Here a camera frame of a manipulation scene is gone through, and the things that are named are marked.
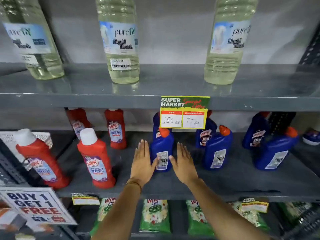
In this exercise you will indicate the person's right thumb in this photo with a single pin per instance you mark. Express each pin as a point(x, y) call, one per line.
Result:
point(173, 163)

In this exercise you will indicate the small yellow shelf price tag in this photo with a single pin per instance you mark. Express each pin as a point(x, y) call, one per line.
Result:
point(253, 204)
point(85, 199)

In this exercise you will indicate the grey metal shelving rack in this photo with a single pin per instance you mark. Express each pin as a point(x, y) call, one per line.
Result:
point(175, 81)

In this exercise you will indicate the blue white container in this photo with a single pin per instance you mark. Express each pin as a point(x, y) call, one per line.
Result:
point(311, 137)

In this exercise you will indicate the person's right middle finger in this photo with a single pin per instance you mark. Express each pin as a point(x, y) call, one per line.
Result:
point(184, 154)

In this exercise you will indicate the green white detergent packet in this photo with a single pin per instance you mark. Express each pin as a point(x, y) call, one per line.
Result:
point(103, 212)
point(198, 218)
point(155, 217)
point(295, 209)
point(251, 217)

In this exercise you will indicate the person's right hand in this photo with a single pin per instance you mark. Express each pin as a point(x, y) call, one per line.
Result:
point(185, 169)

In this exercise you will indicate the person's left middle finger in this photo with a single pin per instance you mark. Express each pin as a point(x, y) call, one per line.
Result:
point(142, 152)

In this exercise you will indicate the person's right forearm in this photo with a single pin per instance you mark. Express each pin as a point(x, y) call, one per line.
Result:
point(220, 212)

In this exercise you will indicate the white promotional offer sign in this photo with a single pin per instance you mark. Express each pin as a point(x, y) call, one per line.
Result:
point(37, 206)

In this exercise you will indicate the dark perforated rack upright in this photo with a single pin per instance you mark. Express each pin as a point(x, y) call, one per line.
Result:
point(311, 51)

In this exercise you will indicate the row of blue bottles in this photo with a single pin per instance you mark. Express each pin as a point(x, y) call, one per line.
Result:
point(217, 152)

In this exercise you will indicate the blue orange-capped cleaner bottle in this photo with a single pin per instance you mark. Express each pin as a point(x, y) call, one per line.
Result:
point(163, 149)

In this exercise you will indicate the orange white packet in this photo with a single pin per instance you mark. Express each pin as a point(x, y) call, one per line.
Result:
point(10, 217)

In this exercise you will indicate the white perforated plastic basket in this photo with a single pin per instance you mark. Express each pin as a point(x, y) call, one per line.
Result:
point(8, 137)

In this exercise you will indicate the person's left little finger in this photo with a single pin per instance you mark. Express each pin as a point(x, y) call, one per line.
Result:
point(134, 158)

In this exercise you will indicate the yellow green price sign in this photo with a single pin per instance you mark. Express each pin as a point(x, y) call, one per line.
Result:
point(183, 113)

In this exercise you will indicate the red white-capped cleaner bottle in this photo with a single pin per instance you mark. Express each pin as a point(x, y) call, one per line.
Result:
point(42, 164)
point(116, 129)
point(96, 162)
point(78, 122)

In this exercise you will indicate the person's left forearm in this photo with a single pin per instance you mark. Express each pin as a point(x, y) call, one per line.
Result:
point(117, 212)

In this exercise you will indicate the person's left thumb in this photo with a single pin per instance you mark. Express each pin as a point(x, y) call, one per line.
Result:
point(155, 163)

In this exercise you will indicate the clear liquid bleach bottle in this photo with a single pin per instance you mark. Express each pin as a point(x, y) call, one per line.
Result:
point(228, 39)
point(35, 42)
point(120, 39)

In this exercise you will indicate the person's right little finger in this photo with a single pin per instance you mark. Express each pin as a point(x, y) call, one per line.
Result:
point(192, 161)

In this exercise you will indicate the person's left hand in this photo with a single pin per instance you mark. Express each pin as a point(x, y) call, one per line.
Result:
point(140, 167)

